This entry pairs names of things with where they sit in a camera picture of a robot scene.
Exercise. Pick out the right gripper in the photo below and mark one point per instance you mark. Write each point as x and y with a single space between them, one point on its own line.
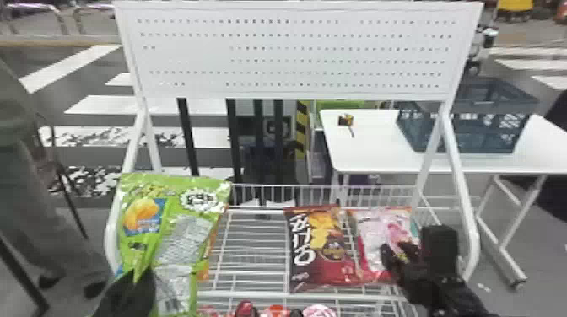
416 283

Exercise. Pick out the green snack packet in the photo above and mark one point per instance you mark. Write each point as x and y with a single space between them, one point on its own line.
146 212

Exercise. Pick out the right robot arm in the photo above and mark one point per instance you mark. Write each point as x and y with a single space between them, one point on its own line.
460 301

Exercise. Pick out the pink snack packet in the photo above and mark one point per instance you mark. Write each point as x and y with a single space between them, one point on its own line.
376 230

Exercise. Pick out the dark red snack packet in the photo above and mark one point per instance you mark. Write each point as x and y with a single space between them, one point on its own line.
316 248

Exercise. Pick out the white side table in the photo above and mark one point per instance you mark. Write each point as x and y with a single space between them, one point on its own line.
376 146

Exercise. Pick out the blue crate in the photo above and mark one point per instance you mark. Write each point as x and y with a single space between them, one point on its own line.
483 119

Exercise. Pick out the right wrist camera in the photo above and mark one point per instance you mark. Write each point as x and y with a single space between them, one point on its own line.
439 250

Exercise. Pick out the yellow black striped post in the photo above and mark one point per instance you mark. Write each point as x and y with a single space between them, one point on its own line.
302 128

